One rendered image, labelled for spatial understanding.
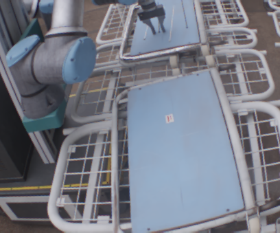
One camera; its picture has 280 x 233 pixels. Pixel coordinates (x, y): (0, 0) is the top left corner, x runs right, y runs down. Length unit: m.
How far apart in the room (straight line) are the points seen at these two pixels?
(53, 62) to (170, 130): 0.47
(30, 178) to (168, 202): 0.82
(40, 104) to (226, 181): 0.68
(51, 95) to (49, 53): 0.21
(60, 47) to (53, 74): 0.09
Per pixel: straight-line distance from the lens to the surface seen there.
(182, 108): 1.42
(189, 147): 1.28
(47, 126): 1.40
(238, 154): 1.21
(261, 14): 3.34
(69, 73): 1.18
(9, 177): 1.81
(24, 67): 1.29
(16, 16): 1.67
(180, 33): 1.88
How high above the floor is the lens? 1.46
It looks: 40 degrees down
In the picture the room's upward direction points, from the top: 18 degrees counter-clockwise
